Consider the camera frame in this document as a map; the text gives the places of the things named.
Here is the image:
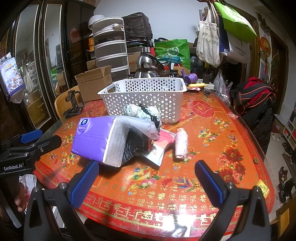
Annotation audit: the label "purple tissue pack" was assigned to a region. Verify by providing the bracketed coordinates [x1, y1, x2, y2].
[71, 115, 159, 168]

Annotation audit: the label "person's left hand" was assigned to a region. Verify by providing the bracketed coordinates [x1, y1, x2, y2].
[15, 183, 26, 213]

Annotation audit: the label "wooden chair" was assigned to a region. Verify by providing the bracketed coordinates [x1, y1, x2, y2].
[55, 85, 84, 119]

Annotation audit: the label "black phone stand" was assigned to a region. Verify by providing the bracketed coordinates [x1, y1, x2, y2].
[63, 90, 85, 119]

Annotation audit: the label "blue calendar poster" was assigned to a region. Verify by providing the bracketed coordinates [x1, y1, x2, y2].
[1, 52, 25, 97]

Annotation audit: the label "red floral tablecloth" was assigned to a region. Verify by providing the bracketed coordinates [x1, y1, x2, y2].
[33, 89, 276, 239]

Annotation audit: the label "brown cardboard box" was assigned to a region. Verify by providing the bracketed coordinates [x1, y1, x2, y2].
[75, 65, 112, 102]

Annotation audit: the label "black knitted glove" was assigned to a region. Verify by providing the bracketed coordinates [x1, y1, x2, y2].
[121, 130, 154, 165]

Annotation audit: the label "pink foil packet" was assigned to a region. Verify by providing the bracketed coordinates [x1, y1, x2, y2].
[139, 129, 176, 167]

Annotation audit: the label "grey white knitted socks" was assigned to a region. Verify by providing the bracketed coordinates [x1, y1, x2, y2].
[123, 103, 162, 131]

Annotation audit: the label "white drawer tower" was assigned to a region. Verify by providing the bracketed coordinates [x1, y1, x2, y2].
[88, 15, 130, 82]

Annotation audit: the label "red black jacket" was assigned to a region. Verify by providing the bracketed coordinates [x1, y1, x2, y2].
[230, 77, 276, 153]

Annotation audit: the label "stainless steel kettle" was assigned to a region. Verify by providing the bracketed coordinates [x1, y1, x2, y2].
[134, 52, 165, 78]

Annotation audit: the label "white perforated plastic basket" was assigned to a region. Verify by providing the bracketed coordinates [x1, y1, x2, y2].
[97, 77, 187, 123]

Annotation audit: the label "yellow object on table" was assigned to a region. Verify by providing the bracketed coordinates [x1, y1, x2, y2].
[188, 83, 206, 88]

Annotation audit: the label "black bag on drawers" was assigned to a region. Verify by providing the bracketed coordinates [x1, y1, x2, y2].
[122, 12, 153, 41]

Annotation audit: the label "purple plastic cup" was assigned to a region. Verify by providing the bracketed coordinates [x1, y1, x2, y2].
[181, 69, 198, 85]

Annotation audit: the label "green shopping bag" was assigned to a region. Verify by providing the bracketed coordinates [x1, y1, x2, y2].
[154, 38, 191, 70]

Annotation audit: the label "white hanging bag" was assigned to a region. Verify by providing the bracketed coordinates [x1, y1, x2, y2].
[226, 32, 250, 64]

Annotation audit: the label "beige canvas tote bag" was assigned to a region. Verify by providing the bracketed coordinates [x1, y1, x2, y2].
[196, 2, 221, 68]

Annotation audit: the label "lime green hanging bag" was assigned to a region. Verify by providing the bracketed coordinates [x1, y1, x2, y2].
[214, 1, 257, 43]

